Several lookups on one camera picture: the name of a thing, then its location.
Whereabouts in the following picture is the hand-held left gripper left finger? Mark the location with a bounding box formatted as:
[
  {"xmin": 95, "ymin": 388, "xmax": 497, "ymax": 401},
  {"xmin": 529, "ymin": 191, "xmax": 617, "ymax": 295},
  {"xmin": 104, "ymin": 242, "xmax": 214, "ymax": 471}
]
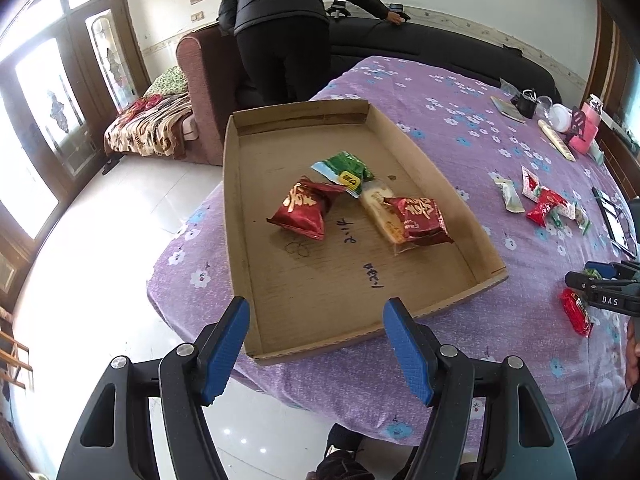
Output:
[{"xmin": 56, "ymin": 296, "xmax": 251, "ymax": 480}]

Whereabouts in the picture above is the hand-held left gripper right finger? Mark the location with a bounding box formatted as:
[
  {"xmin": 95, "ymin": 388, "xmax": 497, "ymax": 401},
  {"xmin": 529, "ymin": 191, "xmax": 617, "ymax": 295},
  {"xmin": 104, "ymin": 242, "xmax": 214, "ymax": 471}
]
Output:
[{"xmin": 382, "ymin": 297, "xmax": 573, "ymax": 480}]

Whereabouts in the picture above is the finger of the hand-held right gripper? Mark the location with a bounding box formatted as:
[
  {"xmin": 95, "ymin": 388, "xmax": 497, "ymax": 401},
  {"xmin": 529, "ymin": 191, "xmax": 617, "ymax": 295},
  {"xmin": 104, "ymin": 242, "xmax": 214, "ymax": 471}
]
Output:
[
  {"xmin": 565, "ymin": 271, "xmax": 640, "ymax": 292},
  {"xmin": 584, "ymin": 260, "xmax": 640, "ymax": 282}
]

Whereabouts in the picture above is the red candy packet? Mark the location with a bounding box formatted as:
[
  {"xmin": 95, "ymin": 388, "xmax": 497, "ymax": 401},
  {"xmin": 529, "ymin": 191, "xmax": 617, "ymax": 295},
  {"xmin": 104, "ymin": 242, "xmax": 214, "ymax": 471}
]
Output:
[
  {"xmin": 560, "ymin": 287, "xmax": 595, "ymax": 338},
  {"xmin": 525, "ymin": 186, "xmax": 571, "ymax": 227}
]

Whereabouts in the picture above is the cardboard tray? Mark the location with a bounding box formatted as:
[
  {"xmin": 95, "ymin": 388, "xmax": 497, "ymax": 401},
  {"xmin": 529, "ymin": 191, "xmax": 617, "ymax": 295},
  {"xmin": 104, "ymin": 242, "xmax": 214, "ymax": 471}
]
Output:
[{"xmin": 221, "ymin": 99, "xmax": 510, "ymax": 366}]

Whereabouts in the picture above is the white red dotted packet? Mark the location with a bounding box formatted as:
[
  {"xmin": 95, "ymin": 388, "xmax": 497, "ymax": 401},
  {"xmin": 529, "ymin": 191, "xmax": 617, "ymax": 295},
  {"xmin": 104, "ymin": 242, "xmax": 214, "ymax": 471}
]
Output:
[{"xmin": 521, "ymin": 165, "xmax": 543, "ymax": 202}]

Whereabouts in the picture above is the white green snack packet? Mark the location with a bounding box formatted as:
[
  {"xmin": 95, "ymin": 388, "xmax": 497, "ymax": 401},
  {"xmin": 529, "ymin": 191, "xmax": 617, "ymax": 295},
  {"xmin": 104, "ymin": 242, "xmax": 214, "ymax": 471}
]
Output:
[{"xmin": 492, "ymin": 175, "xmax": 524, "ymax": 213}]

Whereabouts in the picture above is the dark red snack packet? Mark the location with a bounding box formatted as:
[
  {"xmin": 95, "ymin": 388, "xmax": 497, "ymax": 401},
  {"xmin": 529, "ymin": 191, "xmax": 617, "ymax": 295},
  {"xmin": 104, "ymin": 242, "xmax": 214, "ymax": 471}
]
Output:
[
  {"xmin": 382, "ymin": 196, "xmax": 455, "ymax": 247},
  {"xmin": 266, "ymin": 176, "xmax": 347, "ymax": 242}
]

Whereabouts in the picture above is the beige cake packet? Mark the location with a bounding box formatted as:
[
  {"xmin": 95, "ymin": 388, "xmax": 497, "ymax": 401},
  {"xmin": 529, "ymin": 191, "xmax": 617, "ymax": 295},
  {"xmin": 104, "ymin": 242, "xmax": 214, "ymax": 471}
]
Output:
[{"xmin": 359, "ymin": 182, "xmax": 416, "ymax": 258}]

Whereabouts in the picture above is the person's right hand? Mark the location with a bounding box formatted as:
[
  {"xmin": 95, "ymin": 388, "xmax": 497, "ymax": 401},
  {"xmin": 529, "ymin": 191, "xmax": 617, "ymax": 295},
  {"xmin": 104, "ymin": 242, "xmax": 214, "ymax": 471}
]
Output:
[{"xmin": 625, "ymin": 317, "xmax": 640, "ymax": 403}]

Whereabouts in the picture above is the dark smartphone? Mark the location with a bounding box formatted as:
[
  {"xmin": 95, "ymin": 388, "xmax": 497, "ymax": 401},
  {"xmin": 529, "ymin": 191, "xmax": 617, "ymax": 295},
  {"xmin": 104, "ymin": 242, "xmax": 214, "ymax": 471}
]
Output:
[{"xmin": 591, "ymin": 186, "xmax": 638, "ymax": 256}]

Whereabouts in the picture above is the small green white packet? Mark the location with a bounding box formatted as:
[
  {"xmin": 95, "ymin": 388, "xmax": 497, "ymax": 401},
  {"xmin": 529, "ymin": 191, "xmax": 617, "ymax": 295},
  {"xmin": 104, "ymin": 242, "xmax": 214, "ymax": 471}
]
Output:
[{"xmin": 550, "ymin": 202, "xmax": 593, "ymax": 236}]

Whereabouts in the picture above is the cream tube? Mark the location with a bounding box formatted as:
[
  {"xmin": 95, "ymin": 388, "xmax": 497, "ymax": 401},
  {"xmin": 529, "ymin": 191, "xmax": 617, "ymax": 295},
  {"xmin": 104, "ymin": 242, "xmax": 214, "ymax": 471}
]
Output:
[{"xmin": 537, "ymin": 119, "xmax": 577, "ymax": 162}]

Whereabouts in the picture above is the pink bottle with knit sleeve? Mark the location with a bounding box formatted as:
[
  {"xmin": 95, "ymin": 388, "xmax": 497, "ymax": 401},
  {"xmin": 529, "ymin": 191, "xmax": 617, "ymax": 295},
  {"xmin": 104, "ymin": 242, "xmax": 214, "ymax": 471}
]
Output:
[{"xmin": 570, "ymin": 94, "xmax": 603, "ymax": 155}]

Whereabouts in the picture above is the person's own leg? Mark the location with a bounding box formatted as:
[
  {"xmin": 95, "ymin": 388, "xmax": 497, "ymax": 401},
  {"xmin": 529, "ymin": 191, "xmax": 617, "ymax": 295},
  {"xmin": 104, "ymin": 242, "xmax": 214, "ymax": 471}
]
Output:
[{"xmin": 570, "ymin": 400, "xmax": 640, "ymax": 480}]

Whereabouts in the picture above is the black phone stand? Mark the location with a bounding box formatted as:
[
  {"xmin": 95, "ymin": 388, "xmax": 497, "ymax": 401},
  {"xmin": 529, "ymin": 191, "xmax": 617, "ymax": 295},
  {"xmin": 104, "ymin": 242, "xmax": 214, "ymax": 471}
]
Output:
[{"xmin": 570, "ymin": 105, "xmax": 591, "ymax": 141}]

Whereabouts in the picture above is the white jar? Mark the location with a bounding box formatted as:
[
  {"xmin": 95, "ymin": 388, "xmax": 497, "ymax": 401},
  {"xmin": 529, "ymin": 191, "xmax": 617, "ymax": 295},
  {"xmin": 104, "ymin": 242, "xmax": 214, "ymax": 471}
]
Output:
[{"xmin": 550, "ymin": 105, "xmax": 573, "ymax": 133}]

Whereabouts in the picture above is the black round container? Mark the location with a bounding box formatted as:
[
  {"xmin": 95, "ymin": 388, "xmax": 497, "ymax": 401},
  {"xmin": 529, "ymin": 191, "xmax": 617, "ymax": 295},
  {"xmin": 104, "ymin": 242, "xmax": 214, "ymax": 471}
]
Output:
[{"xmin": 510, "ymin": 89, "xmax": 538, "ymax": 118}]

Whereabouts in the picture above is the olive booklet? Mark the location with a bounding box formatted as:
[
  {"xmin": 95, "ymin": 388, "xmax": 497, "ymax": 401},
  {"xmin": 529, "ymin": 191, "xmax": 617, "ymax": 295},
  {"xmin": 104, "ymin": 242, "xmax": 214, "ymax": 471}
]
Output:
[{"xmin": 490, "ymin": 95, "xmax": 526, "ymax": 122}]

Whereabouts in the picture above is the wooden rack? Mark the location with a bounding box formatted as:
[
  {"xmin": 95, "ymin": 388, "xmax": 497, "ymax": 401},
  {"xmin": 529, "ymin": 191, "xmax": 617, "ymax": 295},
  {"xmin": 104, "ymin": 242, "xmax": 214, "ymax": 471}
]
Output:
[{"xmin": 0, "ymin": 310, "xmax": 33, "ymax": 391}]

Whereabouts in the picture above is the purple floral tablecloth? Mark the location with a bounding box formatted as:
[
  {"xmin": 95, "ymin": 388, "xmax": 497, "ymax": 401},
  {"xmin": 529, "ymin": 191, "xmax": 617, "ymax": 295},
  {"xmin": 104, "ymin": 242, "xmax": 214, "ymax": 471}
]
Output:
[{"xmin": 146, "ymin": 55, "xmax": 640, "ymax": 448}]

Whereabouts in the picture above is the printed blanket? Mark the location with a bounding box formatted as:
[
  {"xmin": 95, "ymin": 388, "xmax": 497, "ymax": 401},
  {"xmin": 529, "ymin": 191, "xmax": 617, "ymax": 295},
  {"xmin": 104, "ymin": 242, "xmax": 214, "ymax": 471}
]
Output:
[{"xmin": 103, "ymin": 92, "xmax": 196, "ymax": 158}]

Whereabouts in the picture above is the brown armchair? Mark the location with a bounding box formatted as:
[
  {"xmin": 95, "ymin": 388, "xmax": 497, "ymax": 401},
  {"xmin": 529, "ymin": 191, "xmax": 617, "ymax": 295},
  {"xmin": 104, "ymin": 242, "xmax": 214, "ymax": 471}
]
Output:
[{"xmin": 175, "ymin": 25, "xmax": 251, "ymax": 166}]

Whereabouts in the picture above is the green floral pillow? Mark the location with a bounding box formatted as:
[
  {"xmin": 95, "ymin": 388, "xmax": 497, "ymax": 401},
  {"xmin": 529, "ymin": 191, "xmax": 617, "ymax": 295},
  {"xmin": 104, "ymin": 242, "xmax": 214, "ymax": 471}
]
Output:
[{"xmin": 145, "ymin": 66, "xmax": 188, "ymax": 97}]

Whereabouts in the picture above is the black sofa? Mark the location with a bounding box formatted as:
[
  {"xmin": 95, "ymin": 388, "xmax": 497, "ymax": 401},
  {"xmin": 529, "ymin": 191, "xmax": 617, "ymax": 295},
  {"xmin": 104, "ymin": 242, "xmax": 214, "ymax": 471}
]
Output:
[{"xmin": 235, "ymin": 15, "xmax": 558, "ymax": 111}]

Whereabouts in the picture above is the wooden glass door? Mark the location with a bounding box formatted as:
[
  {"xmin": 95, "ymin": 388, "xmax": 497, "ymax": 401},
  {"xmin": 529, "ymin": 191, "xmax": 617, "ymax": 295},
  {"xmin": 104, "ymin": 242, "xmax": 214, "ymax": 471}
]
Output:
[{"xmin": 0, "ymin": 0, "xmax": 151, "ymax": 241}]

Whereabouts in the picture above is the wooden wall panel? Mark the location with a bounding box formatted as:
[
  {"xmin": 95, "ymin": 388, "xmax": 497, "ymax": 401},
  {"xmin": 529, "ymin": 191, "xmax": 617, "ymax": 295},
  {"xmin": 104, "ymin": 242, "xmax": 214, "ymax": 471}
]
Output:
[{"xmin": 582, "ymin": 0, "xmax": 640, "ymax": 201}]

